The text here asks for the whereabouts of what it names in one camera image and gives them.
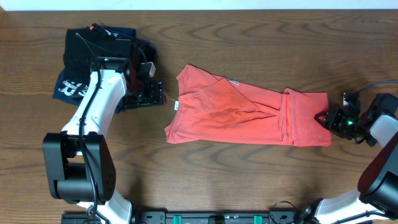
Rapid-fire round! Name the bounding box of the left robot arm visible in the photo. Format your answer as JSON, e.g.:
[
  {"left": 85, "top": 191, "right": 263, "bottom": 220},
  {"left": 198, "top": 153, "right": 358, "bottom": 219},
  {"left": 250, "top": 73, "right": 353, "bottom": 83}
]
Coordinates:
[{"left": 42, "top": 55, "right": 167, "bottom": 223}]

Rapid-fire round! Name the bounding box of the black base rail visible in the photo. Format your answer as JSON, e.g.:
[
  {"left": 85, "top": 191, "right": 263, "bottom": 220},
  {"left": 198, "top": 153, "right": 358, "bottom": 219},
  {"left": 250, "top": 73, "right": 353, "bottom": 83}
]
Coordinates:
[{"left": 60, "top": 199, "right": 312, "bottom": 224}]

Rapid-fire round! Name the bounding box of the red t-shirt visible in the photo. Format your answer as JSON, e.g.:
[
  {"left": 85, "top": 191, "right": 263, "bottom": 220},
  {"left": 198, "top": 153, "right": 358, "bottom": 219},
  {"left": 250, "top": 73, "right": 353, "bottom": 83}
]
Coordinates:
[{"left": 165, "top": 65, "right": 331, "bottom": 147}]

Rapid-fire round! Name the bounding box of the navy printed folded shirt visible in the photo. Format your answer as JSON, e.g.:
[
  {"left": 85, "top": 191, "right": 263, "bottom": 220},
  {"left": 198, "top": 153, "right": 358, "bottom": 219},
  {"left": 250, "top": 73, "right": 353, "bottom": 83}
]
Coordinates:
[{"left": 53, "top": 26, "right": 157, "bottom": 113}]

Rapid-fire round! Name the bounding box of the black folded garment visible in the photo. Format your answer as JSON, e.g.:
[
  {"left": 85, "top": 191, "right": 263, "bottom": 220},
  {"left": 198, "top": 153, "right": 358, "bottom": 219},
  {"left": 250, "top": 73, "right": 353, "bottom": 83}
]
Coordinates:
[{"left": 63, "top": 24, "right": 137, "bottom": 81}]

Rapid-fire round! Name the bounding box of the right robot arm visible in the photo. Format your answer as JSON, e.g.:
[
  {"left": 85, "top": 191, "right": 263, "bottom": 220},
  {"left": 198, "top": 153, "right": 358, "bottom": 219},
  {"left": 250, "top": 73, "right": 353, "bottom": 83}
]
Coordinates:
[{"left": 297, "top": 93, "right": 397, "bottom": 224}]

